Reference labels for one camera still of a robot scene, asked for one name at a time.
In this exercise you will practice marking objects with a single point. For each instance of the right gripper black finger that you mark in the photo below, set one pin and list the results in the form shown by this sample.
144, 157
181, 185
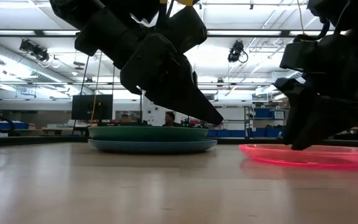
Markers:
325, 118
294, 99

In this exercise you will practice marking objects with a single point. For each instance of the large teal plastic plate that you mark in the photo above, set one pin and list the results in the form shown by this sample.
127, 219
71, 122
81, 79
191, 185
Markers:
148, 133

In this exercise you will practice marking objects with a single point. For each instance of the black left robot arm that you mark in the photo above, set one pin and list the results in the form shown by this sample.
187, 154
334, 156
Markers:
73, 9

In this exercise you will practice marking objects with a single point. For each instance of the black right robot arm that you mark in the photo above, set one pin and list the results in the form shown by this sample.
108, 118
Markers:
346, 12

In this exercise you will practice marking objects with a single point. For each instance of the blue storage bin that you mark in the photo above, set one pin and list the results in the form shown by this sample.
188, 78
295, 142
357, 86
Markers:
262, 113
228, 133
8, 125

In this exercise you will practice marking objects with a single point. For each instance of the black aluminium table frame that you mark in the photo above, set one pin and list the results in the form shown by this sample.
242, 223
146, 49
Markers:
42, 140

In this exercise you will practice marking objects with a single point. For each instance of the small translucent orange plate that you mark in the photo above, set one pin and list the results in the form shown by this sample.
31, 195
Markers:
309, 158

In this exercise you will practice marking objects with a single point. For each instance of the large blue plastic plate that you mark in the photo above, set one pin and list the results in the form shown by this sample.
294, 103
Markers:
154, 147

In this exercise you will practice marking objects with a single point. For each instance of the person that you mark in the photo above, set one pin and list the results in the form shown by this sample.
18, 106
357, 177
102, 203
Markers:
169, 119

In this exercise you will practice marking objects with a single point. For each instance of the black ceiling-mounted camera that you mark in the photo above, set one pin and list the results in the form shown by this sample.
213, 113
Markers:
236, 51
34, 49

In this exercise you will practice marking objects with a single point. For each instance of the black computer monitor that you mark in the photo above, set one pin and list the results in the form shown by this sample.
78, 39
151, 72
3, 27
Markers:
85, 107

